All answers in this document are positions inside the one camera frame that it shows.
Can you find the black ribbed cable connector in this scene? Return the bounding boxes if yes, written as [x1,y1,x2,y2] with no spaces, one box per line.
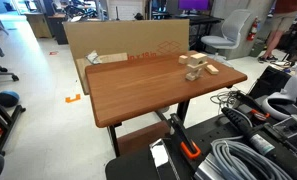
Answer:
[220,106,276,156]

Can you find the shiny silver metal bracket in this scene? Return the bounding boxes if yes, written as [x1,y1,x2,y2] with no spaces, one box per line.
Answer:
[149,137,181,180]

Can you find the black metal stand frame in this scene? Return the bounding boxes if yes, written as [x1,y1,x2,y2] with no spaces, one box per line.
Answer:
[0,89,27,157]

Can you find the wooden base block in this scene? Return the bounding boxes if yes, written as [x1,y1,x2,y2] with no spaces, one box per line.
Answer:
[184,69,203,82]

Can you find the black office chair base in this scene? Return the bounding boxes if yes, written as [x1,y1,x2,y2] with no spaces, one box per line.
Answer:
[0,33,20,82]

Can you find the small wooden cube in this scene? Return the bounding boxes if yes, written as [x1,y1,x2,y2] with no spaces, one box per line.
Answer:
[177,54,189,65]

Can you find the black cabinet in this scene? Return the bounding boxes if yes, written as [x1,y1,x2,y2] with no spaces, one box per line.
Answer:
[46,13,69,46]

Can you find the purple lit monitor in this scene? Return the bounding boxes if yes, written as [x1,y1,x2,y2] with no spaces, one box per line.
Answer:
[177,0,211,12]

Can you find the aluminium extrusion profile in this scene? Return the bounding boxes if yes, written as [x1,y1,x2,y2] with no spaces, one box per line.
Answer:
[193,155,230,180]

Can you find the black background desk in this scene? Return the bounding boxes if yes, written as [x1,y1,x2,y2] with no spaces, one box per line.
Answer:
[173,13,225,52]

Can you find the white VR controller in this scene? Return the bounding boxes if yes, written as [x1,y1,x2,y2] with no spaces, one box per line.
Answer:
[261,73,297,121]

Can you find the black table leg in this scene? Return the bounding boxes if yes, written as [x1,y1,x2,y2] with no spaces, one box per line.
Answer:
[107,121,123,158]
[154,99,192,126]

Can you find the black equipment case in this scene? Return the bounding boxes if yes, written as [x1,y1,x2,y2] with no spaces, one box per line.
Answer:
[247,65,293,108]

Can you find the tangled white grey cables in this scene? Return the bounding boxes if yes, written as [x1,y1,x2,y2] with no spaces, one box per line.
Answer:
[209,89,243,110]

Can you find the rectangular wooden block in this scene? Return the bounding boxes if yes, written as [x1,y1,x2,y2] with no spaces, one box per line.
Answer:
[205,64,220,76]

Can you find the green box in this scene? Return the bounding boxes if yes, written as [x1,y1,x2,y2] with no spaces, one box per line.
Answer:
[249,39,266,58]

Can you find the large brown cardboard sheet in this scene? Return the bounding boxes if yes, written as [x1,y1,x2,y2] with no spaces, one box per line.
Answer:
[62,18,191,73]

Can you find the black tool with orange trigger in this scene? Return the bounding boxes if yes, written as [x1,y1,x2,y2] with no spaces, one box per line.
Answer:
[235,91,271,122]

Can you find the crumpled white paper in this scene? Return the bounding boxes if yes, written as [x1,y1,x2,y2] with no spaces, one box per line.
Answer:
[85,49,103,66]

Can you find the flat wooden plank block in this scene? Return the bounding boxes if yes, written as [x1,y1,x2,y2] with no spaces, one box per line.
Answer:
[186,63,206,73]

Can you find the person in khaki shorts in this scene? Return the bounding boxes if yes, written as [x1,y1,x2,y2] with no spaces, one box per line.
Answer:
[257,0,297,64]

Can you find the clear plastic box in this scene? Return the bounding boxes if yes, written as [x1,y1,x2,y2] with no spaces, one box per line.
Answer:
[272,112,297,140]

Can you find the orange black bar clamp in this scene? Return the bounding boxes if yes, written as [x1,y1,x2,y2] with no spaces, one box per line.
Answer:
[169,112,203,161]

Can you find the brown board under table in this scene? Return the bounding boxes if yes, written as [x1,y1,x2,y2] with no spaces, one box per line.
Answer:
[116,120,172,156]

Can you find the light wooden cabinet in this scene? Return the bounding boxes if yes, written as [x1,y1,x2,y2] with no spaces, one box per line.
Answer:
[24,12,53,39]

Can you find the grey coiled cable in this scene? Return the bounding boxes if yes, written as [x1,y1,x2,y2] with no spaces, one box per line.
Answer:
[210,135,294,180]

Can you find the white office chair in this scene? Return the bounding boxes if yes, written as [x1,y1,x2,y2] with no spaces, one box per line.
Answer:
[200,8,253,62]

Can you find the blue ball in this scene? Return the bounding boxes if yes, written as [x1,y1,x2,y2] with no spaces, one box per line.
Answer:
[0,90,21,109]

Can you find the red fire extinguisher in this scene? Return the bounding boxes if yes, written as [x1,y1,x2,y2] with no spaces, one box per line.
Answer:
[246,16,260,43]

